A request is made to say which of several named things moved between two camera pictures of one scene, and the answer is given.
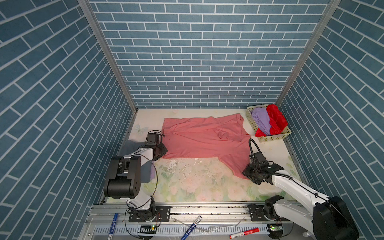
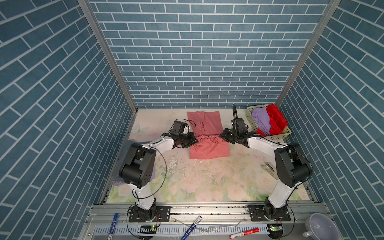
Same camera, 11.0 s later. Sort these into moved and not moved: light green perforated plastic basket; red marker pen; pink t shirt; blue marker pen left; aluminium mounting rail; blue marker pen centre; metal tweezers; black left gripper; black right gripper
Moved: pink t shirt; black left gripper; black right gripper
Not moved: blue marker pen centre; metal tweezers; aluminium mounting rail; red marker pen; blue marker pen left; light green perforated plastic basket
